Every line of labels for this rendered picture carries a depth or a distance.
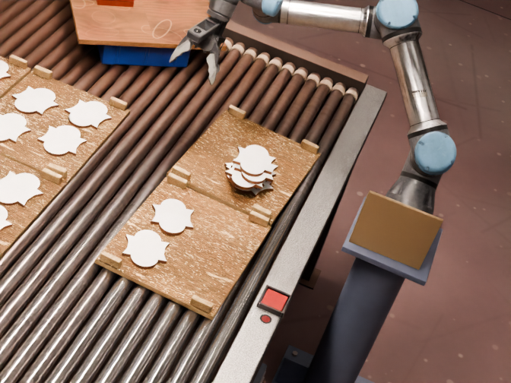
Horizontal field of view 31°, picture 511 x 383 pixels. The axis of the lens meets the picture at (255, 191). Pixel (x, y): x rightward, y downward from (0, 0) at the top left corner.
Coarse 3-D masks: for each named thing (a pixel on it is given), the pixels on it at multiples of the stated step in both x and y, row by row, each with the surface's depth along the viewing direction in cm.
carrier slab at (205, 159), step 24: (216, 120) 302; (240, 120) 305; (216, 144) 293; (240, 144) 296; (264, 144) 299; (288, 144) 302; (192, 168) 282; (216, 168) 284; (288, 168) 292; (216, 192) 276; (240, 192) 279; (264, 192) 281; (288, 192) 284
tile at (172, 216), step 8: (168, 200) 267; (176, 200) 268; (160, 208) 264; (168, 208) 264; (176, 208) 265; (184, 208) 266; (160, 216) 261; (168, 216) 262; (176, 216) 263; (184, 216) 264; (160, 224) 259; (168, 224) 260; (176, 224) 260; (184, 224) 261; (168, 232) 258; (176, 232) 258
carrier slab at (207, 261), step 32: (160, 192) 271; (192, 192) 274; (128, 224) 258; (192, 224) 264; (224, 224) 267; (256, 224) 270; (192, 256) 254; (224, 256) 257; (160, 288) 243; (192, 288) 246; (224, 288) 248
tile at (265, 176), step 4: (272, 164) 280; (236, 168) 276; (272, 168) 279; (276, 168) 281; (240, 172) 276; (272, 172) 280; (244, 176) 273; (248, 176) 274; (252, 176) 274; (256, 176) 274; (260, 176) 275; (264, 176) 275; (268, 176) 276; (248, 180) 273; (252, 180) 273; (256, 180) 273; (260, 180) 274; (264, 180) 275; (268, 180) 276; (272, 180) 275
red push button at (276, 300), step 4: (268, 292) 252; (272, 292) 252; (276, 292) 252; (264, 296) 250; (268, 296) 250; (272, 296) 251; (276, 296) 251; (280, 296) 251; (284, 296) 252; (264, 300) 249; (268, 300) 249; (272, 300) 250; (276, 300) 250; (280, 300) 250; (284, 300) 251; (268, 304) 248; (272, 304) 249; (276, 304) 249; (280, 304) 249; (284, 304) 250; (276, 308) 248; (280, 308) 248
